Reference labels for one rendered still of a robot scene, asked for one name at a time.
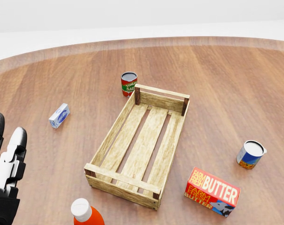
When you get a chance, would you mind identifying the wooden slat tray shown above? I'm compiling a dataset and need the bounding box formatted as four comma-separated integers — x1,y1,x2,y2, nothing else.
84,83,191,211

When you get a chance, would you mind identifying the red butter box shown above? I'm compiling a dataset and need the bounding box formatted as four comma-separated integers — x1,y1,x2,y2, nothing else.
184,166,241,218

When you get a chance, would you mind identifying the orange bottle with white cap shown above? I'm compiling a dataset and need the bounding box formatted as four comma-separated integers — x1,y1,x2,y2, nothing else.
70,198,105,225

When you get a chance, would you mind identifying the red tomato sauce tin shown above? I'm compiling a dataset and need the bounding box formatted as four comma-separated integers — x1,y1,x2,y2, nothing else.
120,71,138,98

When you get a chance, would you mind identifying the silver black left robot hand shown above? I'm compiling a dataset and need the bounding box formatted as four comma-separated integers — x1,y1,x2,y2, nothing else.
0,110,28,225

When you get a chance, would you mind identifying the blue orange tin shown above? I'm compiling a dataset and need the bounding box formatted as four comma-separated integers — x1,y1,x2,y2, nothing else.
236,140,267,170

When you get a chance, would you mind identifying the small white blue box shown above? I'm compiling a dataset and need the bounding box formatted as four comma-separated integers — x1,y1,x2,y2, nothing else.
48,103,70,129

